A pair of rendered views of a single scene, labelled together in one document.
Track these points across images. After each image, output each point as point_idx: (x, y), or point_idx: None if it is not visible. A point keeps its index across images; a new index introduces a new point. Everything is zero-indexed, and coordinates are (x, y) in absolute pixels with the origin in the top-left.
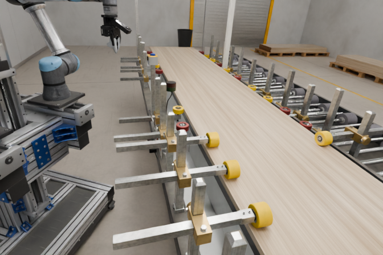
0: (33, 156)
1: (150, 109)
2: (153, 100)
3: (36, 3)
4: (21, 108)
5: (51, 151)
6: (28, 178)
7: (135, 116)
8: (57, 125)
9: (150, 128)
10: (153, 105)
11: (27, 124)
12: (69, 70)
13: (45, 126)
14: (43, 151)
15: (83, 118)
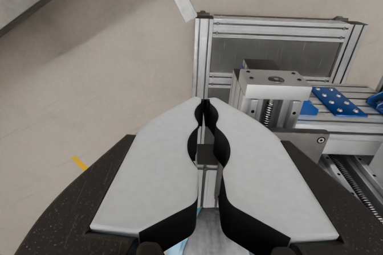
0: (351, 102)
1: (17, 1)
2: None
3: None
4: (347, 185)
5: (310, 94)
6: (351, 87)
7: None
8: (299, 115)
9: None
10: None
11: (326, 157)
12: None
13: (335, 123)
14: (332, 98)
15: (288, 75)
